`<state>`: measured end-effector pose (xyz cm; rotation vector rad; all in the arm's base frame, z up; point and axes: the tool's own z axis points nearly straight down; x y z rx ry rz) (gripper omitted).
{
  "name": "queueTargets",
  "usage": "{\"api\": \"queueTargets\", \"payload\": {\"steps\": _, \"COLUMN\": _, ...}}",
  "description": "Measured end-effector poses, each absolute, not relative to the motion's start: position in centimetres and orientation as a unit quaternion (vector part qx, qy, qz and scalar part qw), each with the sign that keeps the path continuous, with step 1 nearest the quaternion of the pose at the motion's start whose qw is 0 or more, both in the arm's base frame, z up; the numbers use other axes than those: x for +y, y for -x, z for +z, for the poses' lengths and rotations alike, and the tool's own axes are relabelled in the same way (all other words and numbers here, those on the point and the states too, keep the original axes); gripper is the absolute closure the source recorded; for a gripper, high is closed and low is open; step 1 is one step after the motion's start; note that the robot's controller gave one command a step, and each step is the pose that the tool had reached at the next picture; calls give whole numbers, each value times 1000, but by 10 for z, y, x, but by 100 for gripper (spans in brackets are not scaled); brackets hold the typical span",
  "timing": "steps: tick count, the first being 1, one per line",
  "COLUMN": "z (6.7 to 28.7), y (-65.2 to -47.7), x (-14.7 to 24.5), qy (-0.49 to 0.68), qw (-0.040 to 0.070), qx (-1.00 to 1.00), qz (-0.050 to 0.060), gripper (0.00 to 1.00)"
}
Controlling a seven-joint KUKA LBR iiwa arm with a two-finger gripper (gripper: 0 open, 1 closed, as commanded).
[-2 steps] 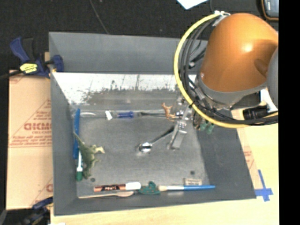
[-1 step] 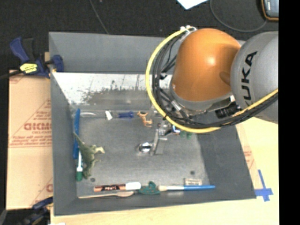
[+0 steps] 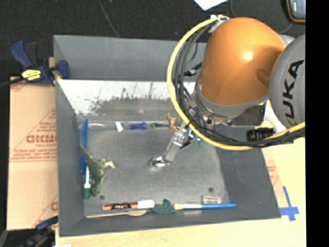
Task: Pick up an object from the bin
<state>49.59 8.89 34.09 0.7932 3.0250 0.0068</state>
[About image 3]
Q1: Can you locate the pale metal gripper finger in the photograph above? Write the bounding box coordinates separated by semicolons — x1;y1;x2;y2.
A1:
163;133;182;162
168;135;188;164

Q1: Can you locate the shiny silver round object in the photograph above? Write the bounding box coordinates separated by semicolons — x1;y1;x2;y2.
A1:
151;155;167;169

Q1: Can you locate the brown toy animal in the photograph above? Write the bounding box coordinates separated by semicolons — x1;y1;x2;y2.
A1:
166;112;179;132

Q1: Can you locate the grey metal bin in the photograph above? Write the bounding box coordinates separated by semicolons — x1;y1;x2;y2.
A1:
53;34;281;238

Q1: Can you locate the white and blue pen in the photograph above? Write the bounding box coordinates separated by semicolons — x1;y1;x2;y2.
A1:
114;121;148;133

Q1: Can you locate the dark green toy animal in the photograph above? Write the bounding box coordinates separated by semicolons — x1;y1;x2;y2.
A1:
151;199;177;215

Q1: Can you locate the small pale printed tag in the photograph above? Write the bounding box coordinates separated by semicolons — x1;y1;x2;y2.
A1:
200;195;223;204

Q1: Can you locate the copper marker with white cap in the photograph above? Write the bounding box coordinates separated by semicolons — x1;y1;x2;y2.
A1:
102;200;156;212

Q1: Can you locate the green toy dinosaur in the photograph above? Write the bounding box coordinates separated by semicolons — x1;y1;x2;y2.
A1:
79;145;116;197

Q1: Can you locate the pale wooden stick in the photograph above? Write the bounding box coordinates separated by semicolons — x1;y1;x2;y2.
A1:
86;209;148;218

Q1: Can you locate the blue flat stick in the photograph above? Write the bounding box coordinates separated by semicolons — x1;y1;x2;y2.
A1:
80;119;89;175

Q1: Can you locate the white marker with green cap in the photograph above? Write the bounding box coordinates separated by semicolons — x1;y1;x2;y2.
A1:
82;165;92;200

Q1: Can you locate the brown cardboard board red print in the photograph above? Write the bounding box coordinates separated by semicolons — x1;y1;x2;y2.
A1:
6;77;285;231

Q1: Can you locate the black cylinder on white bracket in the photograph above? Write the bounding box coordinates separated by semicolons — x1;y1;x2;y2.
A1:
246;106;286;142

